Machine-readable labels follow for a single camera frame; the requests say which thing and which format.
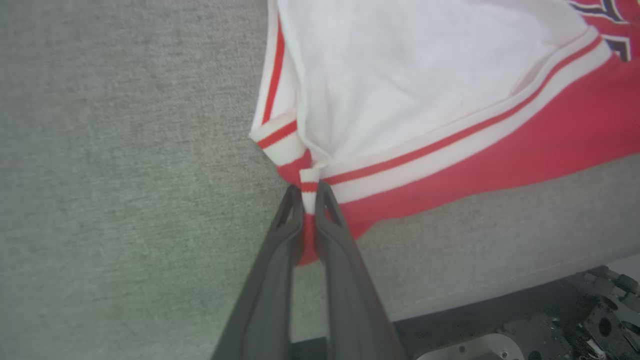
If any grey fabric sofa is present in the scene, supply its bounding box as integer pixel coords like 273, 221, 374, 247
0, 0, 640, 360

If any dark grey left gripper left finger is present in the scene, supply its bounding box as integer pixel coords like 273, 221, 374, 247
211, 185, 305, 360

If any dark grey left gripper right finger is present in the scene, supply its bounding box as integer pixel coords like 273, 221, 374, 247
315, 181, 406, 360

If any red white Bulls 23 jersey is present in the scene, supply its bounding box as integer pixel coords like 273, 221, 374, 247
248, 0, 640, 267

